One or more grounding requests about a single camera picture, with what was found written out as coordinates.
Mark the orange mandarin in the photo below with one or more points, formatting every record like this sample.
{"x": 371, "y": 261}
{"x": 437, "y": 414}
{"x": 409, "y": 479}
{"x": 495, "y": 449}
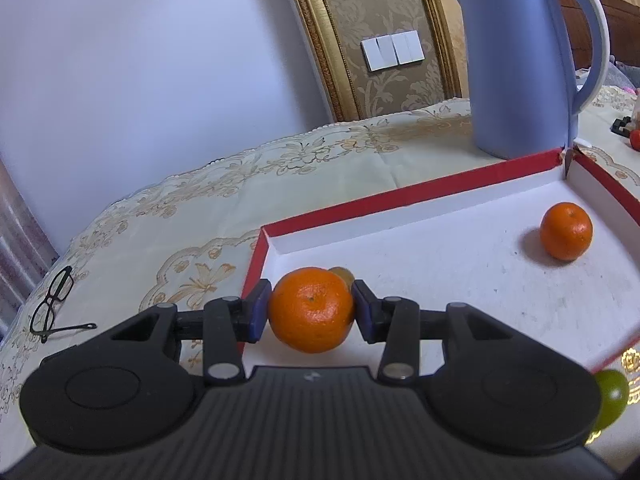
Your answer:
{"x": 566, "y": 231}
{"x": 311, "y": 310}

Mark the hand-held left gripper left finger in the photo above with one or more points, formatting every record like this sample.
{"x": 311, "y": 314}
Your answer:
{"x": 260, "y": 311}

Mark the clear plastic bag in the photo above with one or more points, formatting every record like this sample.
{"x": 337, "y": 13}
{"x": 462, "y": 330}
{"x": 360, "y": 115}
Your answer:
{"x": 636, "y": 110}

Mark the patterned curtain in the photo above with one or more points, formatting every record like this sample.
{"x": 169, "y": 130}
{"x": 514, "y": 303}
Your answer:
{"x": 15, "y": 240}

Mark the small red cherry tomato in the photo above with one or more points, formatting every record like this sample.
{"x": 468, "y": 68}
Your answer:
{"x": 635, "y": 139}

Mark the green tomato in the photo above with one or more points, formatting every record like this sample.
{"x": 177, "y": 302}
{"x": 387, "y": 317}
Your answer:
{"x": 611, "y": 400}

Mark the white wall switch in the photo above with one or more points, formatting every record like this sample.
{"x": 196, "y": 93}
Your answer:
{"x": 380, "y": 53}
{"x": 408, "y": 46}

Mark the small brown longan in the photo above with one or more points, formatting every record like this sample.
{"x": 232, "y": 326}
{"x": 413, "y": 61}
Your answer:
{"x": 344, "y": 274}

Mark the wooden headboard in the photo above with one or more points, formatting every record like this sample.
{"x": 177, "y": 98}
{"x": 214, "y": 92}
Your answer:
{"x": 620, "y": 25}

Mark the cream embroidered tablecloth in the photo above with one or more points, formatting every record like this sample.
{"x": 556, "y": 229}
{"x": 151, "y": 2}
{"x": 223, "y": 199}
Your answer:
{"x": 175, "y": 210}

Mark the black eyeglasses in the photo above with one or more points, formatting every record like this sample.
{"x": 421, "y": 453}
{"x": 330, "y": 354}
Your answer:
{"x": 50, "y": 301}

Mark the red cardboard tray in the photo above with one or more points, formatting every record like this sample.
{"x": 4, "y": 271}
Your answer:
{"x": 450, "y": 270}

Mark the small black object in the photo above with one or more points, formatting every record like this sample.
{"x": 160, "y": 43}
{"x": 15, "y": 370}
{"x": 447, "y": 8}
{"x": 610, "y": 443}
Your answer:
{"x": 620, "y": 126}

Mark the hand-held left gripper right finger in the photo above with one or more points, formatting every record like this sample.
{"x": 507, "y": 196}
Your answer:
{"x": 362, "y": 316}

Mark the gold wall frame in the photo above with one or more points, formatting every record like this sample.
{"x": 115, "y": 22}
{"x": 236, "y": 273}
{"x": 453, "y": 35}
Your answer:
{"x": 320, "y": 60}

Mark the blue electric kettle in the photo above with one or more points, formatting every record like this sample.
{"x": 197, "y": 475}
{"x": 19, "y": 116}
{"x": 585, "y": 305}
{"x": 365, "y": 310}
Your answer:
{"x": 515, "y": 60}

